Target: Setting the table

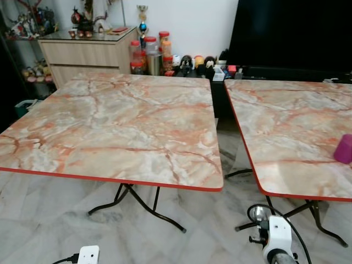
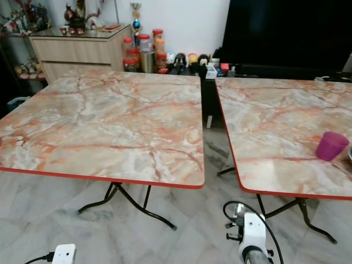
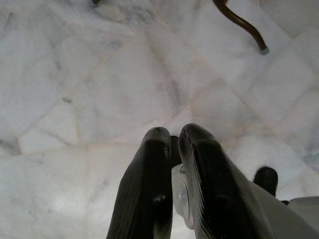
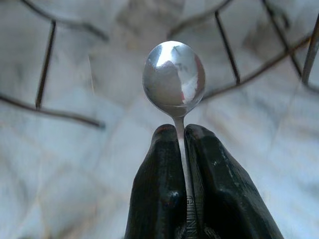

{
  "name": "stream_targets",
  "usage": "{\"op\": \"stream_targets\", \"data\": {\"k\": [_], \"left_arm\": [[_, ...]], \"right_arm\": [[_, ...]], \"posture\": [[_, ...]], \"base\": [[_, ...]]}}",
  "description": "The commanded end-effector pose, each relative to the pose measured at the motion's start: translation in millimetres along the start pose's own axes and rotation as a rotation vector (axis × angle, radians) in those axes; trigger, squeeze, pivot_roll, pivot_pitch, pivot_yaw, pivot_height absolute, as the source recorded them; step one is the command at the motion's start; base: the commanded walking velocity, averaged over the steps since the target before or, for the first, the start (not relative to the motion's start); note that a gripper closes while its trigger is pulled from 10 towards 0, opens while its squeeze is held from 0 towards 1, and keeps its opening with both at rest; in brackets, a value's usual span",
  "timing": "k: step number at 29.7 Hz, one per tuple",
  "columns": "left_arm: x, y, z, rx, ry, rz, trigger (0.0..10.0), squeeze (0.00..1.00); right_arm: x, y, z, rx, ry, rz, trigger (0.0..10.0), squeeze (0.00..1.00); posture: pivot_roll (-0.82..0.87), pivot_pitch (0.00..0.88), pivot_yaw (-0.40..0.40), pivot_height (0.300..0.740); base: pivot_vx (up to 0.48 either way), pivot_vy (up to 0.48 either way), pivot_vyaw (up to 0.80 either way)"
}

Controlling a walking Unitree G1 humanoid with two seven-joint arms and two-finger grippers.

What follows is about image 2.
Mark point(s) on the flat red tray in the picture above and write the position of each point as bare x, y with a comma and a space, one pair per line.
111, 26

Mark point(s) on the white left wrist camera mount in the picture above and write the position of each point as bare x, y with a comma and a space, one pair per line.
64, 253

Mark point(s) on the light wooden drawer cabinet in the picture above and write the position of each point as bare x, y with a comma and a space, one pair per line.
77, 53

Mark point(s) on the stainless steel tumbler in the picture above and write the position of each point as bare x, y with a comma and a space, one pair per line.
147, 62

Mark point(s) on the purple plastic cup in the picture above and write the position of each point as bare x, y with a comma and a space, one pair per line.
331, 147

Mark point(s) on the small red box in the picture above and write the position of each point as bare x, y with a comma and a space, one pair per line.
224, 66

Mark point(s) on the black flat screen television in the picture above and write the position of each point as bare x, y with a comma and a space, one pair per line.
286, 30

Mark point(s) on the black and white figurine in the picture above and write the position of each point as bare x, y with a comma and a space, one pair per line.
179, 60

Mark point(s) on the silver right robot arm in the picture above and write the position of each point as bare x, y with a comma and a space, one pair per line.
256, 258

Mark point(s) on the marble top folding table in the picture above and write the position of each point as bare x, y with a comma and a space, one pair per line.
275, 126
104, 124

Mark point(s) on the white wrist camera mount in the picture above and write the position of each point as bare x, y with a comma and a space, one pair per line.
254, 232
64, 253

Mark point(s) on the dark red ornament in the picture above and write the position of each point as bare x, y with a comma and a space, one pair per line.
74, 20

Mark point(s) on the small white box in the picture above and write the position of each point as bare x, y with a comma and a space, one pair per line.
211, 72

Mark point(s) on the yellow round figurine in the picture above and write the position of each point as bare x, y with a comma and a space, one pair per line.
192, 58

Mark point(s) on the teal plastic box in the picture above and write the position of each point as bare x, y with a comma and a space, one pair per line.
18, 103

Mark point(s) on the black round figurine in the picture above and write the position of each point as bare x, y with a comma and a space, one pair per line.
203, 60

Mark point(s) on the red lid snack jar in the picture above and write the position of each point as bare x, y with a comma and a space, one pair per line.
128, 52
144, 42
161, 60
158, 39

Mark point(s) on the gold and blue trophy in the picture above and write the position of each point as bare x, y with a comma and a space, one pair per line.
135, 22

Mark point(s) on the dark display shelf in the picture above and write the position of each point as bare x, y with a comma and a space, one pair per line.
11, 52

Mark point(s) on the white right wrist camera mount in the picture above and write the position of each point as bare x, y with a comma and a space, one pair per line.
254, 232

